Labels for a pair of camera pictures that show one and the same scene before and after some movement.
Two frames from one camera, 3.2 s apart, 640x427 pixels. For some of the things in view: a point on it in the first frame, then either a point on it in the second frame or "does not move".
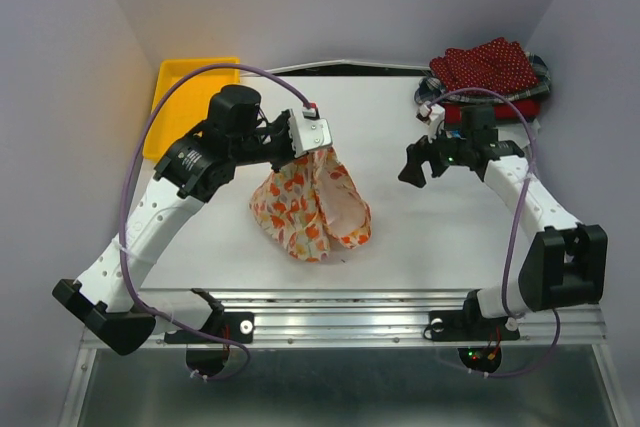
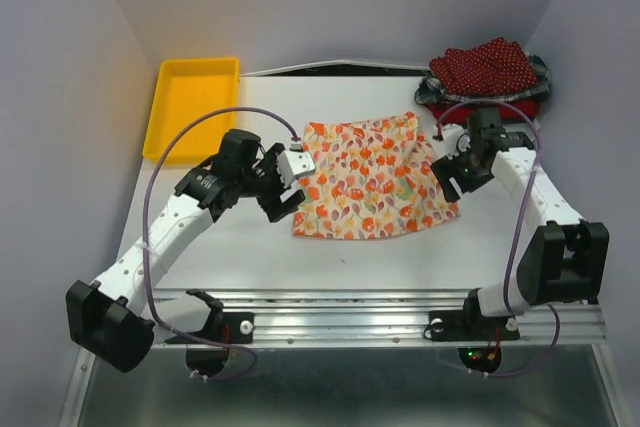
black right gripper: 416,154 → 444,169
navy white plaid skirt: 430,94 does not move
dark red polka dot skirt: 499,65 does not move
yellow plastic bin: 186,105 does not move
